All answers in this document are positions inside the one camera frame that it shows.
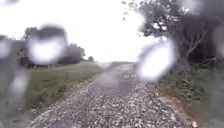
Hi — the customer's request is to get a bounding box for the green grass field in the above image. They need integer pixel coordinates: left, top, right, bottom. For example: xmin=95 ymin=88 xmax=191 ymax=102
xmin=19 ymin=62 xmax=105 ymax=109

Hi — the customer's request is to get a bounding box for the green weedy verge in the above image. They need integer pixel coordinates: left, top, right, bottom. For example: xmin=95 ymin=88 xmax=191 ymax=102
xmin=156 ymin=61 xmax=224 ymax=128

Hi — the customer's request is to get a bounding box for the large dark tree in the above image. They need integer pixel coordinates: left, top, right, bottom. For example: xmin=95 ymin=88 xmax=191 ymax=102
xmin=121 ymin=0 xmax=224 ymax=73

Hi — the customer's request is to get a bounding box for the grey gravel path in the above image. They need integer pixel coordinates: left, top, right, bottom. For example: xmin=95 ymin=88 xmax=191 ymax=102
xmin=24 ymin=61 xmax=201 ymax=128

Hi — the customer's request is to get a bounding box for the row of trees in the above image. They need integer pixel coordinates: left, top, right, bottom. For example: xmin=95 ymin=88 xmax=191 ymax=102
xmin=16 ymin=25 xmax=96 ymax=69

